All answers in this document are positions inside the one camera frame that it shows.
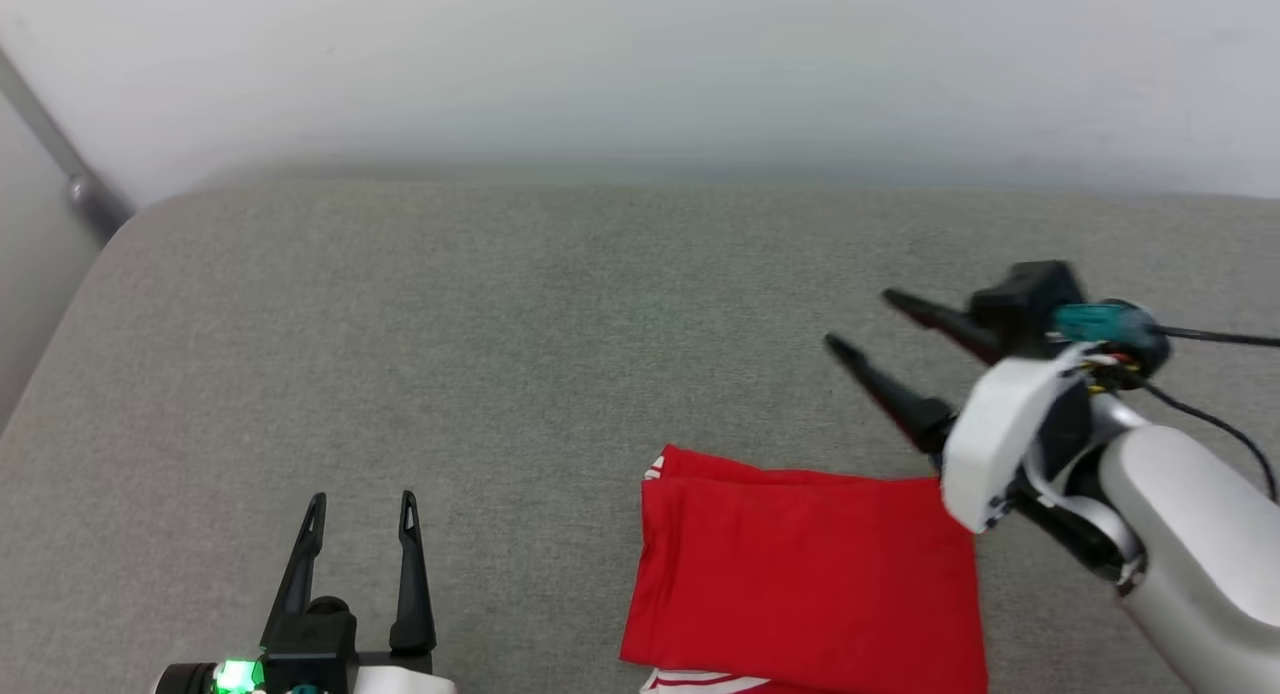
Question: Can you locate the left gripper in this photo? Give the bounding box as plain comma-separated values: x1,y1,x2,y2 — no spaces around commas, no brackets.
262,491,457,694

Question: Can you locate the thin black cable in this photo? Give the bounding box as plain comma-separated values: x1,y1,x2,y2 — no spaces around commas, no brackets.
1150,324,1280,349
1140,379,1280,502

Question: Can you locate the red Bulls 23 jersey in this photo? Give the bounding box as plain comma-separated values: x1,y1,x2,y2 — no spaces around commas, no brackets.
620,444,991,694

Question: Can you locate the grey metal pole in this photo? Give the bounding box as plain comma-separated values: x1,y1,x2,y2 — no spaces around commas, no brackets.
0,49,136,243

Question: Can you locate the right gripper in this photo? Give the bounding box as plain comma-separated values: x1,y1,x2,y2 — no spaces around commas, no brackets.
824,288,1101,535

